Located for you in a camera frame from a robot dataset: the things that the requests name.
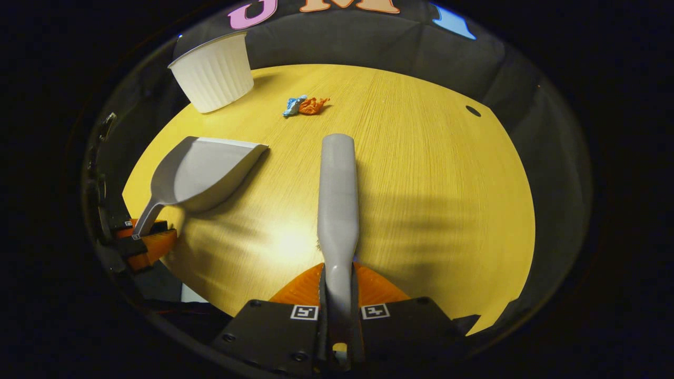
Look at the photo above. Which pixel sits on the wooden desktop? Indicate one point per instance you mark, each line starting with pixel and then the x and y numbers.
pixel 432 200

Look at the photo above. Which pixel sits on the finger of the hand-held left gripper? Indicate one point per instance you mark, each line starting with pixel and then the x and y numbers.
pixel 158 247
pixel 158 227

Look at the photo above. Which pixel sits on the white ribbed garbage bin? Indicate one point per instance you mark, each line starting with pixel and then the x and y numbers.
pixel 213 73

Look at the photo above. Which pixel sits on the grey plastic dustpan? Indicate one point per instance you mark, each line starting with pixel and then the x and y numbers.
pixel 205 168

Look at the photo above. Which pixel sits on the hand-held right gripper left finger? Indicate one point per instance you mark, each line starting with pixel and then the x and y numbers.
pixel 274 337

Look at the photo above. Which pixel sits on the blue paper trash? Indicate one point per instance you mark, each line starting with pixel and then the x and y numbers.
pixel 293 105

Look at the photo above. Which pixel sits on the orange paper trash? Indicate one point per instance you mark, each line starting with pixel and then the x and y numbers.
pixel 313 106

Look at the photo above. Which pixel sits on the small grey broom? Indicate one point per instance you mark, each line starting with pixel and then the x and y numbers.
pixel 338 200

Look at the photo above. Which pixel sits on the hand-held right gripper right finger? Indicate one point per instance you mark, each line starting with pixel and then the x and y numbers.
pixel 405 331

